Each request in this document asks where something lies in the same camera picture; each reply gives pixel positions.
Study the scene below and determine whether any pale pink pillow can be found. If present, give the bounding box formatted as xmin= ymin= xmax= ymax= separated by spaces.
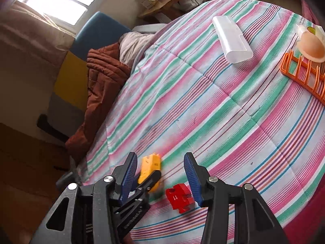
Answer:
xmin=119 ymin=32 xmax=156 ymax=68

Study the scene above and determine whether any grey yellow blue headboard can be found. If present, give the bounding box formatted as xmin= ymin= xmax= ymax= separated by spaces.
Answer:
xmin=47 ymin=11 xmax=132 ymax=138

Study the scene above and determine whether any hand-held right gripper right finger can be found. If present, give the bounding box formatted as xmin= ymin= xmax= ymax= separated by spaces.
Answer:
xmin=183 ymin=152 xmax=290 ymax=244

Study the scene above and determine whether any yellow green plastic piece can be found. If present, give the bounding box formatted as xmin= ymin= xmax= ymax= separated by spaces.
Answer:
xmin=306 ymin=25 xmax=324 ymax=37

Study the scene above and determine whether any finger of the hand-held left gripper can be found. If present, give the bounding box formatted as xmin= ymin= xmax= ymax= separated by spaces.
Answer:
xmin=130 ymin=170 xmax=162 ymax=199

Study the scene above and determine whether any yellow plastic block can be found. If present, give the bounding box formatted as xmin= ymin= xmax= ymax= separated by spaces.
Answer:
xmin=138 ymin=152 xmax=162 ymax=194

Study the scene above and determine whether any white translucent case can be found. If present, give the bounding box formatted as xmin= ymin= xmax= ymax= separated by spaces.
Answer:
xmin=212 ymin=16 xmax=254 ymax=64

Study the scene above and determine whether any wooden bedside shelf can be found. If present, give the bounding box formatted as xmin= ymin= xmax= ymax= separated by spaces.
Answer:
xmin=137 ymin=0 xmax=211 ymax=21

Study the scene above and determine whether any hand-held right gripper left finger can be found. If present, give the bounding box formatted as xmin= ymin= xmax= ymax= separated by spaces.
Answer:
xmin=29 ymin=152 xmax=139 ymax=244

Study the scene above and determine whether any beige curtain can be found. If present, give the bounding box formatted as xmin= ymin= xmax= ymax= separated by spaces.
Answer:
xmin=0 ymin=1 xmax=77 ymax=92

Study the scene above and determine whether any wooden wardrobe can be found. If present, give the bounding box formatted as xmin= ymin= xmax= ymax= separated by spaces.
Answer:
xmin=0 ymin=122 xmax=77 ymax=234

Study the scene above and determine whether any red plastic block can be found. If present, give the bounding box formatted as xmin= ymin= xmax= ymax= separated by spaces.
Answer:
xmin=166 ymin=183 xmax=195 ymax=214

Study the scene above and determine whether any brown quilted duvet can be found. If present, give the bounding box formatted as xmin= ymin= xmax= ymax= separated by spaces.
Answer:
xmin=65 ymin=43 xmax=132 ymax=163

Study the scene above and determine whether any peach round disc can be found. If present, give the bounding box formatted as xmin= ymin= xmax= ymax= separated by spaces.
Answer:
xmin=297 ymin=32 xmax=325 ymax=63

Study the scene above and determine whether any orange plastic rack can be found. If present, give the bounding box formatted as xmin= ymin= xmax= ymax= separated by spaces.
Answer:
xmin=280 ymin=50 xmax=325 ymax=102

